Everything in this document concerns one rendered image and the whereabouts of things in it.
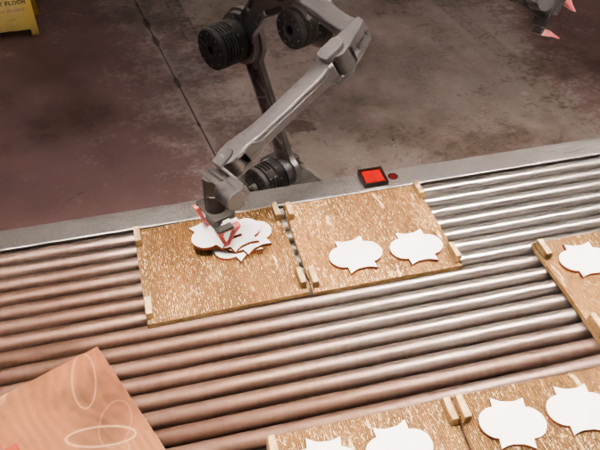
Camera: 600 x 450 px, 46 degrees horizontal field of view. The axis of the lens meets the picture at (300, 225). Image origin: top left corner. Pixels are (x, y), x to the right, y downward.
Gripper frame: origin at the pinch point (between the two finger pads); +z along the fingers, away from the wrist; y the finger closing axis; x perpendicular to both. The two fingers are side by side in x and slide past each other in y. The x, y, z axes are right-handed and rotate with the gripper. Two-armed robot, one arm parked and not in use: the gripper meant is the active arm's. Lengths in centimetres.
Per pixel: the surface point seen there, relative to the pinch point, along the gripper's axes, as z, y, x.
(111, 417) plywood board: -4, -40, 47
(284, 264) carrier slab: 4.9, -15.8, -10.8
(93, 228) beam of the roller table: 7.4, 29.2, 24.4
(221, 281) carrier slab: 5.2, -11.6, 5.9
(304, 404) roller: 7, -53, 9
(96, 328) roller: 7.9, -5.6, 38.2
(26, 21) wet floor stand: 86, 338, -43
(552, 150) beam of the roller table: 5, -21, -112
